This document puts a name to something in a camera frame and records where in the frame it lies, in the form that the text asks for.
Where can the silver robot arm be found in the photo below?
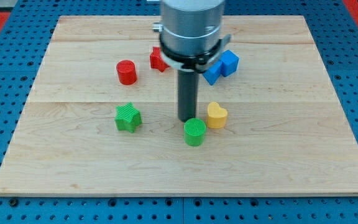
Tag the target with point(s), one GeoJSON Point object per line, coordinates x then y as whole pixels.
{"type": "Point", "coordinates": [189, 33]}

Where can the green star block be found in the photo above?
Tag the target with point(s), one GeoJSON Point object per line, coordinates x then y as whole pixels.
{"type": "Point", "coordinates": [127, 118]}

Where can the red star block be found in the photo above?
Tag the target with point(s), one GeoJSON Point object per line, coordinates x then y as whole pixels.
{"type": "Point", "coordinates": [156, 60]}

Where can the wooden board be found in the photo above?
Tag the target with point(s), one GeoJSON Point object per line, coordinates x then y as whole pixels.
{"type": "Point", "coordinates": [286, 134]}

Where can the green cylinder block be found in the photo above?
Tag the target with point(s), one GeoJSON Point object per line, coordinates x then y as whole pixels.
{"type": "Point", "coordinates": [194, 131]}

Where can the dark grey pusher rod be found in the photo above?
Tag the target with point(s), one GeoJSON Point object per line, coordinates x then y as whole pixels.
{"type": "Point", "coordinates": [187, 95]}

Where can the yellow heart block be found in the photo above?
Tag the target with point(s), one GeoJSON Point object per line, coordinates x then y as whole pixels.
{"type": "Point", "coordinates": [216, 116]}

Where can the red cylinder block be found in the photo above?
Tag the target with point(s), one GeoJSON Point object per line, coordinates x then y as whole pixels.
{"type": "Point", "coordinates": [126, 72]}

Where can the blue angular block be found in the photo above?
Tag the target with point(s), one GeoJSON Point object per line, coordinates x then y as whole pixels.
{"type": "Point", "coordinates": [225, 66]}

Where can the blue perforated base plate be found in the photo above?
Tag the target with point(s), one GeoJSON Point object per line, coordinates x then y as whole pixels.
{"type": "Point", "coordinates": [23, 42]}

